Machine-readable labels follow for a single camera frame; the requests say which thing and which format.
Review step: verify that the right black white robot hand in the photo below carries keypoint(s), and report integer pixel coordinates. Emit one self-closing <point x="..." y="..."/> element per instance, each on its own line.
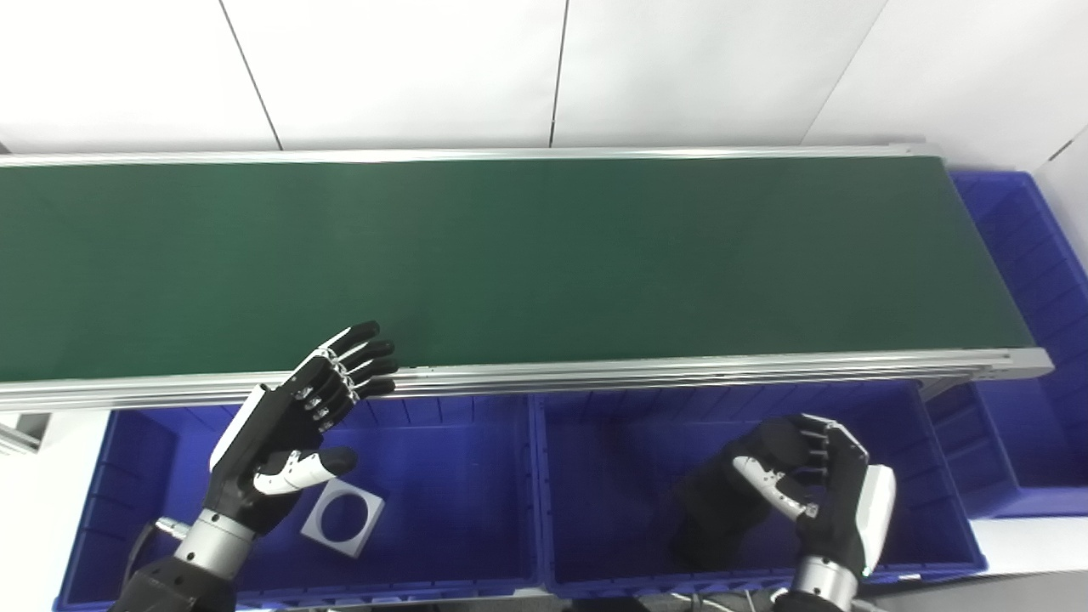
<point x="850" y="510"/>

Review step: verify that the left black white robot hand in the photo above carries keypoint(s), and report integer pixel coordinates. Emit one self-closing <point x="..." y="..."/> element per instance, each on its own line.
<point x="263" y="450"/>

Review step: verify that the black block part with cylinder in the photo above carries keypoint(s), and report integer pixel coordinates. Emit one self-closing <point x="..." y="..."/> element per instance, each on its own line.
<point x="722" y="518"/>

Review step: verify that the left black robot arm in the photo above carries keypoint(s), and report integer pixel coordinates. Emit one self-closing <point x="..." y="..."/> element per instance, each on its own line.
<point x="183" y="578"/>

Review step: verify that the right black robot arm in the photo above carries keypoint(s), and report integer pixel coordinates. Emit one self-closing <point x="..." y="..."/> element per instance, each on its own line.
<point x="820" y="586"/>

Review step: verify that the blue plastic bin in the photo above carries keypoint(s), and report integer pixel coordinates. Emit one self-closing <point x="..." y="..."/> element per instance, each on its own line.
<point x="1020" y="425"/>
<point x="612" y="493"/>
<point x="459" y="493"/>

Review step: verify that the green conveyor belt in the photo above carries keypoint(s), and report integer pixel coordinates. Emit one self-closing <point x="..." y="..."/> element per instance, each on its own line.
<point x="680" y="374"/>
<point x="510" y="263"/>

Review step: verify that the aluminium conveyor leg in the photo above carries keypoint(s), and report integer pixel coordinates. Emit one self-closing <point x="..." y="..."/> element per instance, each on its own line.
<point x="24" y="432"/>

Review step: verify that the grey square plate with hole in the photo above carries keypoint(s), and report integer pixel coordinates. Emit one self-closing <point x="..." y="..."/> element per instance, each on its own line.
<point x="319" y="531"/>

